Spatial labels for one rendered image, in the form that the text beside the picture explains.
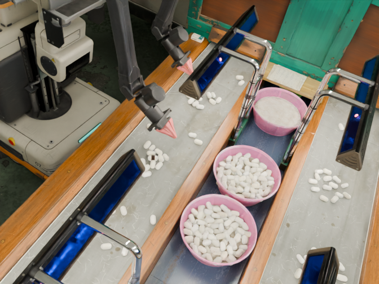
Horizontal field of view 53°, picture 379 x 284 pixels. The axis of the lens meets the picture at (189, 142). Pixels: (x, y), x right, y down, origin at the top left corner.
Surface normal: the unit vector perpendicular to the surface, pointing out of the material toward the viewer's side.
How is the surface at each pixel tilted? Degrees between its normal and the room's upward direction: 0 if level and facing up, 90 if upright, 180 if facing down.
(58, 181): 0
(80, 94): 0
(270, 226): 0
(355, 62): 90
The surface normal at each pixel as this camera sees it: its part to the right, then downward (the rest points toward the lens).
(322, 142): 0.14, -0.66
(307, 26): -0.44, 0.63
